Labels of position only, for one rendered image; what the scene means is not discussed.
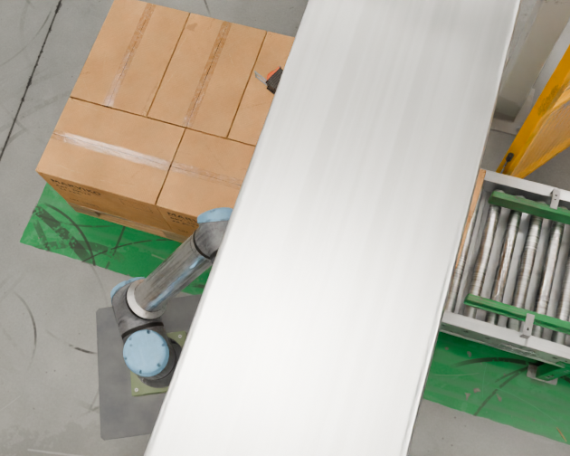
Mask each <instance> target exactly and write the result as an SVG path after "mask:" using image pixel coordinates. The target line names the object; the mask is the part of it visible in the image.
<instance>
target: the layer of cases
mask: <svg viewBox="0 0 570 456"><path fill-rule="evenodd" d="M294 40H295V37H291V36H287V35H283V34H279V33H273V32H267V31H264V30H261V29H257V28H253V27H249V26H245V25H241V24H235V23H230V22H226V21H223V20H219V19H214V18H211V17H207V16H203V15H199V14H192V13H191V14H190V13H188V12H185V11H181V10H176V9H173V8H169V7H165V6H162V5H154V4H150V3H147V2H143V1H138V0H114V2H113V4H112V6H111V8H110V10H109V13H108V15H107V17H106V19H105V21H104V24H103V25H102V27H101V29H100V32H99V35H98V37H97V39H96V41H95V43H94V44H93V46H92V49H91V51H90V54H89V56H88V58H87V61H86V62H85V64H84V66H83V68H82V70H81V74H80V76H79V78H78V80H77V81H76V83H75V86H74V88H73V90H72V92H71V95H70V98H69V99H68V101H67V103H66V105H65V107H64V109H63V112H62V114H61V116H60V118H59V120H58V123H57V125H56V127H55V129H54V131H53V133H52V136H51V138H50V140H49V142H48V144H47V146H46V149H45V150H44V152H43V155H42V157H41V159H40V162H39V164H38V166H37V167H36V169H35V171H36V172H37V173H38V174H39V175H40V176H41V177H42V178H43V179H44V180H45V181H46V182H47V183H48V184H49V185H50V186H51V187H52V188H53V189H54V190H55V191H56V192H57V193H58V194H59V195H61V196H62V197H63V198H64V199H65V200H66V201H67V202H69V203H72V204H77V205H81V206H84V207H88V208H90V209H93V210H97V211H100V212H103V213H106V214H112V215H115V216H118V217H121V218H125V219H128V220H130V221H134V222H137V223H142V224H145V225H149V226H152V227H156V228H158V229H162V230H165V231H168V232H171V233H177V234H180V235H184V236H186V237H190V236H191V235H192V234H193V233H194V231H195V230H196V229H197V228H198V227H199V224H198V223H197V217H198V215H199V214H202V213H204V212H206V211H209V210H212V209H215V208H220V207H230V208H232V209H233V208H234V205H235V202H236V199H237V197H238V194H239V192H240V189H241V187H242V182H243V179H244V178H245V175H246V172H247V169H248V166H249V164H250V162H251V159H252V155H253V152H254V149H255V147H256V145H257V142H258V139H259V136H260V134H261V130H262V127H263V125H264V122H265V119H266V117H267V115H268V112H269V109H270V106H271V103H272V100H273V97H274V94H272V93H271V92H270V91H269V90H267V89H266V88H267V86H266V85H265V84H264V83H262V82H261V81H260V80H258V79H257V78H255V74H254V71H257V72H258V73H259V74H260V75H261V76H262V77H263V78H265V79H266V80H267V75H268V74H269V73H270V72H271V71H275V70H276V69H277V68H278V67H279V66H280V67H281V68H282V69H283V70H284V67H285V64H286V62H287V60H288V57H289V54H290V50H291V47H292V44H293V42H294Z"/></svg>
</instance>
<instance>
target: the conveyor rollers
mask: <svg viewBox="0 0 570 456"><path fill-rule="evenodd" d="M483 190H484V186H482V187H481V189H480V195H479V198H478V201H477V203H476V207H475V210H474V213H473V216H472V219H471V222H470V228H469V230H468V233H467V236H466V240H465V243H464V245H463V248H462V252H461V256H460V259H459V263H458V266H457V268H456V269H455V271H454V273H453V277H452V281H451V287H450V291H449V295H448V298H447V302H446V306H445V310H446V311H450V312H452V313H453V311H454V308H455V304H456V300H457V297H458V293H459V289H460V285H461V279H462V275H463V271H464V267H465V263H466V260H467V256H468V252H469V248H470V242H471V238H472V235H473V231H474V227H475V223H476V220H477V216H478V212H479V208H480V201H481V197H482V194H483ZM500 210H501V206H497V205H494V204H490V205H489V211H488V215H487V219H486V222H485V226H484V230H483V234H482V238H481V242H480V248H479V252H478V256H477V260H476V264H475V268H474V272H473V275H472V279H471V283H470V290H469V293H470V294H474V295H477V296H480V295H481V291H482V287H483V283H484V280H485V275H486V271H487V268H488V264H489V257H490V253H491V249H492V245H493V241H494V237H495V233H496V230H497V225H498V221H499V215H500ZM521 216H522V212H519V211H515V210H512V209H510V214H509V218H508V225H507V229H506V232H505V237H504V241H503V244H502V249H501V253H500V256H499V264H498V268H497V271H496V276H495V280H494V283H493V288H492V292H491V295H490V299H493V300H496V301H499V302H502V300H503V297H504V293H505V288H506V285H507V280H508V273H509V269H510V265H511V261H512V257H513V252H514V249H515V244H516V240H517V236H518V229H519V225H520V221H521ZM543 220H544V218H543V217H539V216H535V215H531V220H530V224H529V228H528V232H527V239H526V244H525V248H524V252H523V256H522V261H521V264H520V269H519V273H518V281H517V285H516V289H515V293H514V298H513V301H512V306H515V307H519V308H522V309H523V308H524V307H525V304H526V299H527V292H528V287H529V283H530V279H531V274H532V270H533V266H534V261H535V258H536V253H537V246H538V241H539V236H540V233H541V228H542V223H543ZM564 228H565V224H564V223H560V222H557V221H553V222H552V227H551V232H550V235H549V240H548V245H547V249H546V257H545V261H544V266H543V270H542V274H541V279H540V283H539V287H538V292H537V300H536V304H535V308H534V312H536V313H540V314H543V315H546V313H547V308H548V303H549V299H550V294H551V289H552V286H553V281H554V277H555V272H556V264H557V259H558V254H559V250H560V246H561V241H562V237H563V232H564ZM477 310H478V309H477V308H474V307H472V306H468V305H465V309H464V312H463V316H465V317H468V318H474V319H475V318H476V314H477ZM556 318H559V319H562V320H565V321H568V322H569V318H570V249H569V253H568V258H567V263H566V267H565V276H564V280H563V285H562V289H561V294H560V299H559V303H558V308H557V313H556ZM498 321H499V314H496V313H493V312H489V311H487V315H486V318H485V322H487V323H490V324H493V325H496V326H497V325H498ZM520 325H521V320H517V319H514V318H508V325H507V328H508V329H511V330H515V331H517V332H519V330H520ZM543 330H544V328H543V327H540V326H537V325H534V324H533V327H532V331H531V336H533V337H539V338H542V334H543ZM565 336H566V334H565V333H562V332H558V331H555V330H553V335H552V339H551V341H552V342H555V343H558V344H561V345H564V344H565Z"/></svg>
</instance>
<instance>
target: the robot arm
mask: <svg viewBox="0 0 570 456"><path fill-rule="evenodd" d="M232 211H233V209H232V208H230V207H220V208H215V209H212V210H209V211H206V212H204V213H202V214H199V215H198V217H197V223H198V224H199V227H198V228H197V229H196V230H195V231H194V233H193V234H192V235H191V236H190V237H189V238H188V239H187V240H186V241H185V242H183V243H182V244H181V245H180V246H179V247H178V248H177V249H176V250H175V251H174V252H173V253H172V254H171V255H170V256H169V257H168V258H166V259H165V260H164V261H163V262H162V263H161V264H160V265H159V266H158V267H157V268H156V269H155V270H154V271H153V272H152V273H150V274H149V275H148V276H147V277H146V278H144V277H136V278H132V279H129V280H124V281H122V282H121V283H119V284H118V285H117V286H115V287H114V288H113V290H112V291H111V293H110V296H111V304H112V306H113V308H114V312H115V315H116V319H117V322H118V325H119V331H120V335H121V337H122V340H123V344H124V348H123V356H124V360H125V362H126V364H127V366H128V368H129V369H130V370H131V371H132V372H133V373H135V374H136V375H137V376H138V378H139V380H140V381H141V382H142V383H144V384H145V385H148V386H151V387H154V388H163V387H167V386H169V385H170V382H171V379H172V376H173V374H174V372H175V369H176V365H177V362H178V359H179V357H180V354H181V352H182V348H181V346H180V345H179V344H178V343H177V342H176V341H175V340H174V339H172V338H170V337H167V336H166V331H165V328H164V324H163V321H162V318H161V315H162V314H163V313H164V312H165V310H166V305H167V302H168V301H169V300H171V299H172V298H173V297H174V296H175V295H177V294H178V293H179V292H180V291H181V290H183V289H184V288H185V287H186V286H187V285H189V284H190V283H191V282H192V281H193V280H195V279H196V278H197V277H198V276H199V275H201V274H202V273H203V272H204V271H206V270H207V269H208V268H209V267H210V266H211V265H213V264H214V260H215V257H216V254H217V252H218V250H219V247H220V244H221V241H222V239H223V235H224V232H225V229H226V227H227V224H228V222H229V219H230V217H231V214H232Z"/></svg>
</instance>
